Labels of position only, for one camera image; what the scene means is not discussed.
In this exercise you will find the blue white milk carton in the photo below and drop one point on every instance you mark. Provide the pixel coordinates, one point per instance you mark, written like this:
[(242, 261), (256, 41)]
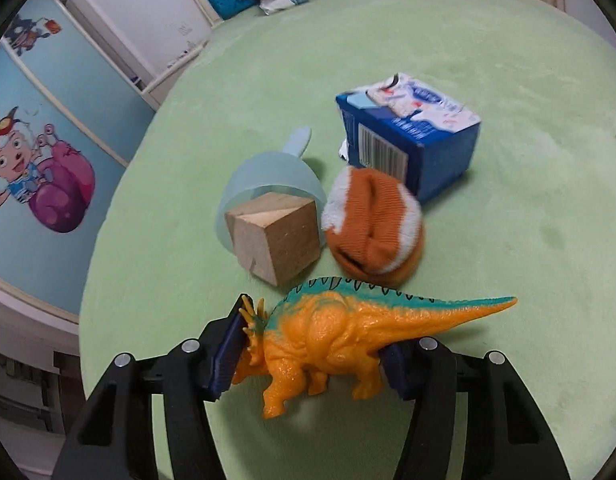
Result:
[(410, 131)]

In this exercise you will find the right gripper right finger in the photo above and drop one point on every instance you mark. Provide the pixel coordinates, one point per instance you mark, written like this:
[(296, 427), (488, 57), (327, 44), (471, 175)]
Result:
[(506, 436)]

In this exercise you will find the white bedside table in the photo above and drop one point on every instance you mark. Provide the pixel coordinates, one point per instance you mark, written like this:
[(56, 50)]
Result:
[(157, 90)]

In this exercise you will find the orange toy dinosaur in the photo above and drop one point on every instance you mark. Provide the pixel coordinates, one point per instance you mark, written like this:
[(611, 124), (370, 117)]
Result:
[(338, 326)]

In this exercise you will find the orange white sock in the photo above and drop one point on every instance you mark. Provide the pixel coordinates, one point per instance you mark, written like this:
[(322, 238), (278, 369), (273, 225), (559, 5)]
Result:
[(374, 227)]

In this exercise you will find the wooden cube block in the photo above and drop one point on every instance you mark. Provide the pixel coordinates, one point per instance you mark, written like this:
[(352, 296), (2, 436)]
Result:
[(275, 236)]

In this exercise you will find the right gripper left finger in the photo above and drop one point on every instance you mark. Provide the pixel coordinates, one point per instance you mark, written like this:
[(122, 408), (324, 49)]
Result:
[(113, 437)]

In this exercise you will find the light blue plastic cup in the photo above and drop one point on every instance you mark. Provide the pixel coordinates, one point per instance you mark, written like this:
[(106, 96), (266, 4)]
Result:
[(281, 171)]

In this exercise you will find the blue cartoon wardrobe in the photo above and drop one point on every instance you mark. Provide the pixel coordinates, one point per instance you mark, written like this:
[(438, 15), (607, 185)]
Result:
[(70, 122)]

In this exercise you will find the green bed blanket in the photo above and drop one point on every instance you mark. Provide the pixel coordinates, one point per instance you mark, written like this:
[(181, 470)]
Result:
[(533, 217)]

